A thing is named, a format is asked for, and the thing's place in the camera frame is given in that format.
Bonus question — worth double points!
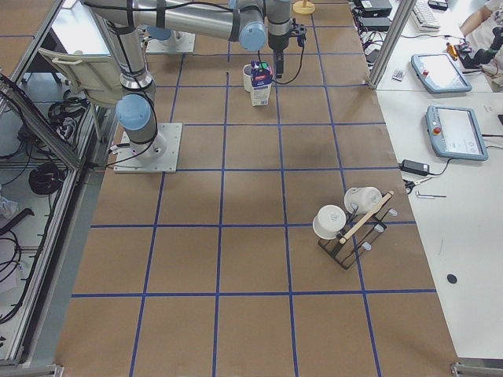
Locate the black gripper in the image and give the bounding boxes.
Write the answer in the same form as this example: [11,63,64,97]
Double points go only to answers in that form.
[267,19,292,79]

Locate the blue white milk carton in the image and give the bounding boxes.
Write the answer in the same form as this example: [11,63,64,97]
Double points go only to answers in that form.
[250,60,273,106]

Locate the white ribbed mug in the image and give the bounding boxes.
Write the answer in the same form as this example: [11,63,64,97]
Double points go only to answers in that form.
[242,64,252,93]

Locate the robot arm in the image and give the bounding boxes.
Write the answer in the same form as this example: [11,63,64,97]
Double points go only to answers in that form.
[146,26,185,46]
[83,1,293,92]

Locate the white cup on rack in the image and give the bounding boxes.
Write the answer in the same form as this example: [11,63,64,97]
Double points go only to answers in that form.
[312,204,347,240]
[344,187,382,214]

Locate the wooden mug tree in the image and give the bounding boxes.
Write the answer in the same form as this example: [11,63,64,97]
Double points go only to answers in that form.
[292,0,316,15]

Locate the blue teach pendant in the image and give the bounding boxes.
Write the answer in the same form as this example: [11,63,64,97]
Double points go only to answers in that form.
[425,105,488,161]
[411,53,472,93]

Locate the black power adapter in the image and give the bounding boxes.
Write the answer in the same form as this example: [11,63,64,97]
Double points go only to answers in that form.
[398,159,430,177]

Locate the grey office chair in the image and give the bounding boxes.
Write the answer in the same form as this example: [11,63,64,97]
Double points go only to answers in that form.
[39,48,127,108]

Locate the person at desk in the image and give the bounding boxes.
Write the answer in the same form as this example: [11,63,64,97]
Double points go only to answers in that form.
[460,0,502,48]

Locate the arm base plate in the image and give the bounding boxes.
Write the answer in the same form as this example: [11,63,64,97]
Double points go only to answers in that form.
[146,31,196,54]
[112,123,183,174]

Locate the aluminium frame post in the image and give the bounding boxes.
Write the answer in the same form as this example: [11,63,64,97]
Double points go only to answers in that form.
[368,0,415,90]

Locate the black wire cup rack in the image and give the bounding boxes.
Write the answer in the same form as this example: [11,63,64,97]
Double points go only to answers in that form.
[318,207,398,270]

